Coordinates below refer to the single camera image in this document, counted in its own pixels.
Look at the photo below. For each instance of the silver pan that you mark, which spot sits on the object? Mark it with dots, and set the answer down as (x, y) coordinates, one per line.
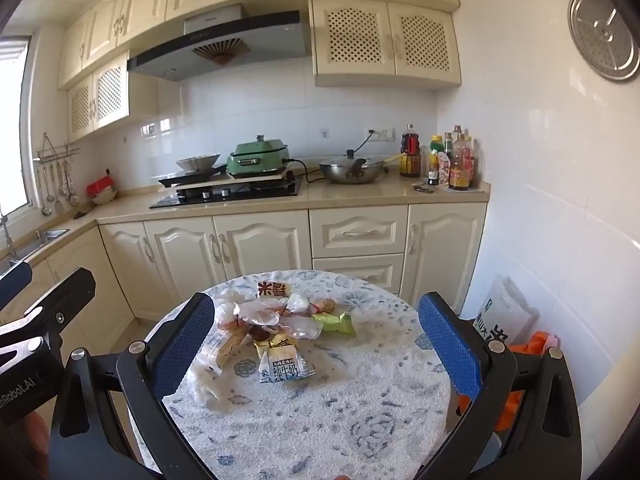
(197, 162)

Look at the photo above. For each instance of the white blue milk pouch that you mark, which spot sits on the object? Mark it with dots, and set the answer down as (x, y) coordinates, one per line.
(285, 367)

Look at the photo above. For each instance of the steel wok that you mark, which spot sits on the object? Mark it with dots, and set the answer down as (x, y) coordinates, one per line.
(345, 172)

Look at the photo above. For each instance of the orange plastic bag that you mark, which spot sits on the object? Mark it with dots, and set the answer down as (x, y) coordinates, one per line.
(532, 342)

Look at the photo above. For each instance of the white wall socket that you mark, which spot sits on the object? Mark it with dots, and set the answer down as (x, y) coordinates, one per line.
(385, 136)

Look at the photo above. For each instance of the black gas stove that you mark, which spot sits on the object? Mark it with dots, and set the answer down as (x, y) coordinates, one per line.
(240, 196)

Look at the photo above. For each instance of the orange black snack wrapper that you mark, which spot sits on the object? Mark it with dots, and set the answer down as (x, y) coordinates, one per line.
(272, 290)

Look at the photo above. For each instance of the clear plastic bag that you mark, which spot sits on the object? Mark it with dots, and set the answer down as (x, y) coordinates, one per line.
(270, 316)

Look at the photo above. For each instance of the row of condiment bottles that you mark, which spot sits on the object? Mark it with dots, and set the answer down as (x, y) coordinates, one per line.
(459, 170)

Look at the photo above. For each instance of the cream base cabinets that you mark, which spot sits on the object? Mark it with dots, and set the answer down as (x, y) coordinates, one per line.
(260, 245)

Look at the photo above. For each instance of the floral tablecloth on round table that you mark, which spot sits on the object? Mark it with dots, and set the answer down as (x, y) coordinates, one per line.
(350, 410)

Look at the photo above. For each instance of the white rice bag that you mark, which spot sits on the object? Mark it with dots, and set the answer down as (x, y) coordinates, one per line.
(500, 315)

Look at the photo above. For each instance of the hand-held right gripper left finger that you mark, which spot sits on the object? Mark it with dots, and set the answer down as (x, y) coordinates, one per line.
(187, 345)

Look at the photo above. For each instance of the steel faucet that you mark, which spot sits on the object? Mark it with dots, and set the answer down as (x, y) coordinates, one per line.
(6, 235)

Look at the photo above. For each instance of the grey range hood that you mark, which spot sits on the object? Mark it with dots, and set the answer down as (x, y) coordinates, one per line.
(240, 40)

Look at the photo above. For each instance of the pale yellow snack packet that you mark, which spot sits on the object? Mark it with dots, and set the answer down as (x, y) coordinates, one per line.
(275, 344)

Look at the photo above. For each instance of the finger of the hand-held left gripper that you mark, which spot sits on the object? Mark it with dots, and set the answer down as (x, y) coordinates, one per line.
(15, 280)
(70, 292)

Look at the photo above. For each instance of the utensil rack with ladles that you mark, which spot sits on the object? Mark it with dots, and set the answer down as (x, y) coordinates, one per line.
(46, 208)

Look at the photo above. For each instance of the wide lattice door wall cabinet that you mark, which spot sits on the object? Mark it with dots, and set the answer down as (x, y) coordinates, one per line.
(350, 35)

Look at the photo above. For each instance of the steel sink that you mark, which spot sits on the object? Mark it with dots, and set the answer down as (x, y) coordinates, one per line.
(45, 237)

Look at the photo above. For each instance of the green electric cooker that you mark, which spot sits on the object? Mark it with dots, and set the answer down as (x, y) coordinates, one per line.
(255, 160)

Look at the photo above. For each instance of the yellow-green packet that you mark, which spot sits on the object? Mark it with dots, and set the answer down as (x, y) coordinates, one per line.
(337, 324)

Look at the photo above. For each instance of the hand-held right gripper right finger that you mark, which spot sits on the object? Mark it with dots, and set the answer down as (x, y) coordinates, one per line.
(450, 345)

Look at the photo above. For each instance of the clear yellow-print wrapper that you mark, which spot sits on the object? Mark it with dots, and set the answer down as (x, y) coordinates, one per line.
(225, 350)

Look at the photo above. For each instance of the small dark tool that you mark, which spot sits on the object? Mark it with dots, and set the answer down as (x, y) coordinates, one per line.
(423, 188)

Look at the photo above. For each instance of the window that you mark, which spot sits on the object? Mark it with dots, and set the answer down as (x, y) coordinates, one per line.
(12, 160)

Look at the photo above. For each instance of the red lid container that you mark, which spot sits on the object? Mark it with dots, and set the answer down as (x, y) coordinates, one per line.
(100, 187)

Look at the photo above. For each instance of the wooden board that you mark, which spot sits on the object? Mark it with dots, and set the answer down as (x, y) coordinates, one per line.
(235, 181)

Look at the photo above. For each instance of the narrow lattice door wall cabinet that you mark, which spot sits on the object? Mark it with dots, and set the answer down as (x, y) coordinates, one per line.
(107, 92)

